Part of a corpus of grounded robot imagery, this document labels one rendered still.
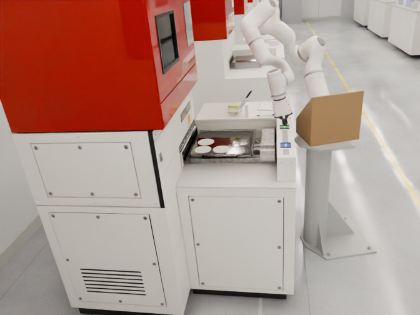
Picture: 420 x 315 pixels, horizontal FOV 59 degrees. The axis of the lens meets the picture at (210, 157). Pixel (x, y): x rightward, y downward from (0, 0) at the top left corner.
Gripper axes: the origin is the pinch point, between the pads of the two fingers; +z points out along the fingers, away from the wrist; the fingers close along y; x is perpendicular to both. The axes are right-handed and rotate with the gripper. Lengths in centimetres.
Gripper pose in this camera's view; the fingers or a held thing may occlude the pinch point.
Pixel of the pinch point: (285, 122)
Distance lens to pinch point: 223.8
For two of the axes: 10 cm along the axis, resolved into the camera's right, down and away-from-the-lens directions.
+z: 2.9, 8.7, 3.9
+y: 9.5, -1.9, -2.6
